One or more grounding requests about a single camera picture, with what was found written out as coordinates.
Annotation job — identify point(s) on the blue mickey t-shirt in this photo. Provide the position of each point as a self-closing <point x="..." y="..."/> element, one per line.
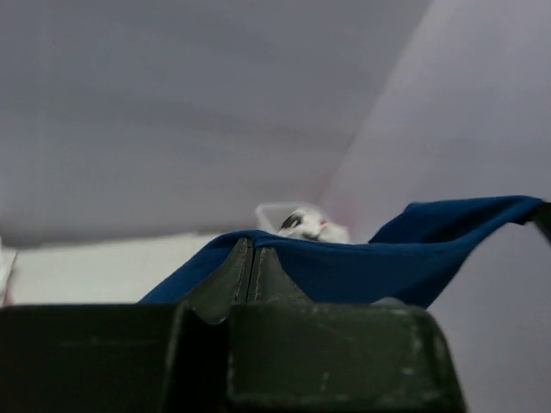
<point x="411" y="258"/>

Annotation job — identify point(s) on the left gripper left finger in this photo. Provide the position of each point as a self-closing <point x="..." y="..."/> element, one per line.
<point x="124" y="358"/>

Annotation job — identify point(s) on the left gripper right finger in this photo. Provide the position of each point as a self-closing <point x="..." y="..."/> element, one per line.
<point x="287" y="353"/>

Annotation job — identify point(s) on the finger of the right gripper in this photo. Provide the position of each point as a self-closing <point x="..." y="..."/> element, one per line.
<point x="541" y="218"/>

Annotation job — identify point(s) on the white t-shirt black print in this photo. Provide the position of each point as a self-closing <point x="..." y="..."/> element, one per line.
<point x="306" y="223"/>

